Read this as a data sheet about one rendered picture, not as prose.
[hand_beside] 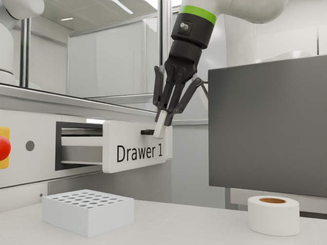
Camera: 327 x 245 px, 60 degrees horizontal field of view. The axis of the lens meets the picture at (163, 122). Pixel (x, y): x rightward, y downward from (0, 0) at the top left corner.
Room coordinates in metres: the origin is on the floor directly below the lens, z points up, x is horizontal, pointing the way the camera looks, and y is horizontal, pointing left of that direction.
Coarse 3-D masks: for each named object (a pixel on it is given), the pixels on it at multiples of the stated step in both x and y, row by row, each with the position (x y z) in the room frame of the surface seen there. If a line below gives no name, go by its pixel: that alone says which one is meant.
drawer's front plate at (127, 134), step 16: (112, 128) 0.60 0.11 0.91; (128, 128) 0.66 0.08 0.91; (144, 128) 0.73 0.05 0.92; (112, 144) 0.60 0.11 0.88; (128, 144) 0.66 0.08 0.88; (144, 144) 0.73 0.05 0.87; (112, 160) 0.60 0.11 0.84; (128, 160) 0.66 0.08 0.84; (144, 160) 0.73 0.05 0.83; (160, 160) 0.81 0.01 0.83
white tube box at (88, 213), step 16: (80, 192) 0.50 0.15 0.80; (96, 192) 0.50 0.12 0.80; (48, 208) 0.44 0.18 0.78; (64, 208) 0.42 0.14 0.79; (80, 208) 0.39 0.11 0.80; (96, 208) 0.39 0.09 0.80; (112, 208) 0.41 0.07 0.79; (128, 208) 0.43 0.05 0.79; (64, 224) 0.42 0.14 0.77; (80, 224) 0.39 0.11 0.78; (96, 224) 0.39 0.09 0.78; (112, 224) 0.41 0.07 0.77; (128, 224) 0.43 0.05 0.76
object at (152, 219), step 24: (0, 216) 0.48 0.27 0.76; (24, 216) 0.48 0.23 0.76; (144, 216) 0.48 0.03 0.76; (168, 216) 0.48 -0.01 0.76; (192, 216) 0.48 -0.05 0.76; (216, 216) 0.48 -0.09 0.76; (240, 216) 0.48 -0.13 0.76; (0, 240) 0.37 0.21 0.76; (24, 240) 0.37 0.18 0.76; (48, 240) 0.37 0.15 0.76; (72, 240) 0.37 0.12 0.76; (96, 240) 0.37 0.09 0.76; (120, 240) 0.37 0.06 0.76; (144, 240) 0.37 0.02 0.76; (168, 240) 0.37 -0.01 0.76; (192, 240) 0.37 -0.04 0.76; (216, 240) 0.37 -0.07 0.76; (240, 240) 0.37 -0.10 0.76; (264, 240) 0.37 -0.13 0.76; (288, 240) 0.37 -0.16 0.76; (312, 240) 0.37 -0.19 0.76
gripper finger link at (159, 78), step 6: (156, 66) 0.69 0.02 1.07; (156, 72) 0.69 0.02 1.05; (156, 78) 0.69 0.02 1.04; (162, 78) 0.70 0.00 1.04; (156, 84) 0.69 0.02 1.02; (162, 84) 0.70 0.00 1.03; (156, 90) 0.69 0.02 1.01; (162, 90) 0.71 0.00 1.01; (156, 96) 0.69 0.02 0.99; (156, 102) 0.69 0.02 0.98
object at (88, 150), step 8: (64, 144) 0.66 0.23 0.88; (72, 144) 0.65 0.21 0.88; (80, 144) 0.64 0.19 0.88; (88, 144) 0.63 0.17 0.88; (96, 144) 0.62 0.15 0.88; (64, 152) 0.66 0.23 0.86; (72, 152) 0.65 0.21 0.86; (80, 152) 0.64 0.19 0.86; (88, 152) 0.63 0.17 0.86; (96, 152) 0.62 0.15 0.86; (64, 160) 0.66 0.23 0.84; (72, 160) 0.65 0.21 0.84; (80, 160) 0.64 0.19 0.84; (88, 160) 0.63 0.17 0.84; (96, 160) 0.62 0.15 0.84
